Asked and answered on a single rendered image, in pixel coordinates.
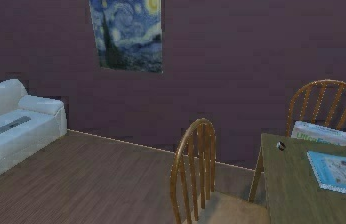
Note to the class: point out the white box with green print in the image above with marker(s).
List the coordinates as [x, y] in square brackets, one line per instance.
[319, 135]

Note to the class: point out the olive wooden table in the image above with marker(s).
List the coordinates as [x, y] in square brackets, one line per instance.
[291, 186]

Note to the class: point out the small black and white object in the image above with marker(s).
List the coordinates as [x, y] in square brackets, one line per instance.
[280, 145]

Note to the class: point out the grey remote control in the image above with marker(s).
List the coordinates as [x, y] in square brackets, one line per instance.
[11, 124]

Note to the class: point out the blue book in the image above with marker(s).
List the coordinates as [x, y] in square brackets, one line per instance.
[339, 173]

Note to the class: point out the brown wooden chair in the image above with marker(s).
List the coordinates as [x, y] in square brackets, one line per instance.
[326, 103]
[197, 173]

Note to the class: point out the blue starry night painting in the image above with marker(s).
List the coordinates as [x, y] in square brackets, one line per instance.
[127, 36]

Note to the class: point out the white sofa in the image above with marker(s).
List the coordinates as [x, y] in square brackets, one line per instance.
[21, 130]

